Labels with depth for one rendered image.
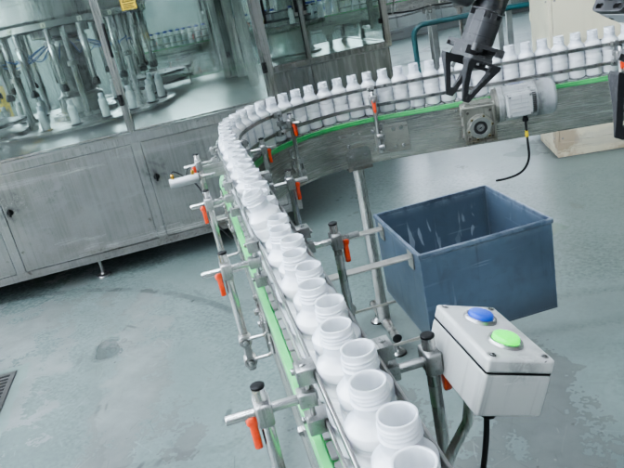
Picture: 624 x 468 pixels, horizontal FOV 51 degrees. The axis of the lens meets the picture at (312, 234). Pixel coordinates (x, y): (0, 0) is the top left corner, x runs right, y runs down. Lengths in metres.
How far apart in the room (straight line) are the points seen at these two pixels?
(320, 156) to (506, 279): 1.22
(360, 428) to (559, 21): 4.48
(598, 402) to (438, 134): 1.13
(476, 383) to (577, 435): 1.66
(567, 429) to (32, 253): 3.30
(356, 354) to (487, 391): 0.14
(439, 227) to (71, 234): 3.06
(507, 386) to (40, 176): 3.81
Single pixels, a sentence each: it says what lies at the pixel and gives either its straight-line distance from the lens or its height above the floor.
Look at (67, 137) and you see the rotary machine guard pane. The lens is 4.26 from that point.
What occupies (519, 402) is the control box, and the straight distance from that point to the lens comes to 0.75.
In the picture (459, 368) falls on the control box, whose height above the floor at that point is 1.09.
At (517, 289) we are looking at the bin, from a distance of 1.52.
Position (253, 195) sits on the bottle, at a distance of 1.12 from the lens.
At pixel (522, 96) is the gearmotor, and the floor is 1.01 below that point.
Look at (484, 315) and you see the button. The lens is 0.79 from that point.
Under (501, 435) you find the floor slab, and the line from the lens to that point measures 2.37.
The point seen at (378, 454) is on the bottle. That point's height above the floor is 1.13.
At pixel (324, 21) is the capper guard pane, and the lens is 6.23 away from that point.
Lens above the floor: 1.51
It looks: 20 degrees down
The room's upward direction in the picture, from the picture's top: 12 degrees counter-clockwise
